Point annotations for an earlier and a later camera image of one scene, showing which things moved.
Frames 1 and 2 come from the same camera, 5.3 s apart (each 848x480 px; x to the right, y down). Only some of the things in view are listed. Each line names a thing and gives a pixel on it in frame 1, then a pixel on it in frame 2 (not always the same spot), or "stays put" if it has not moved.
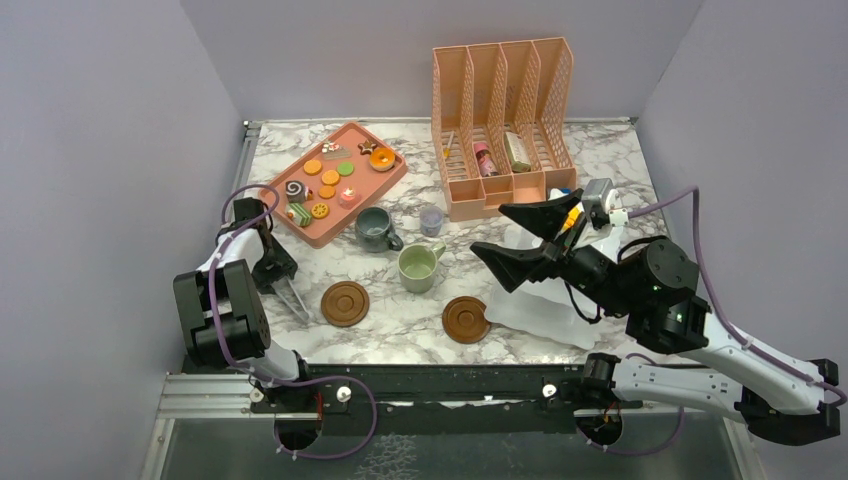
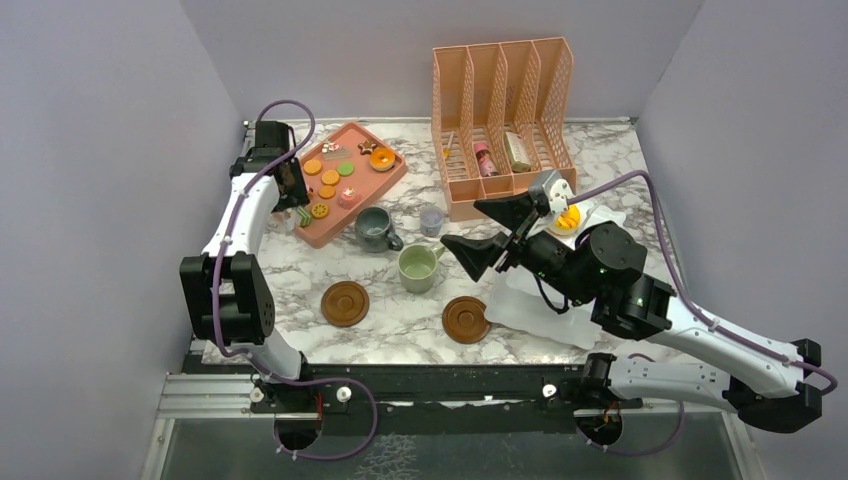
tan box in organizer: [517, 152] stays put
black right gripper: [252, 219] -> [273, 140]
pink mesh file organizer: [502, 116] stays put
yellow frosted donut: [572, 215] stays put
